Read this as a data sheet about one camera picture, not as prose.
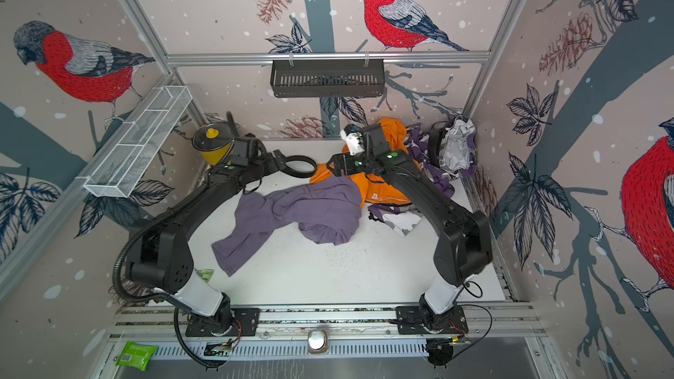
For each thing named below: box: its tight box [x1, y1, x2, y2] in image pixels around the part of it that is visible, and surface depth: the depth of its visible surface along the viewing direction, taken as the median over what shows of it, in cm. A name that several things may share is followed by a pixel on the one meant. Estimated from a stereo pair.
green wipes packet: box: [115, 341, 158, 372], surface depth 70 cm
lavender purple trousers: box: [211, 175, 363, 277], surface depth 92 cm
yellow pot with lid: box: [191, 122, 235, 166], surface depth 109 cm
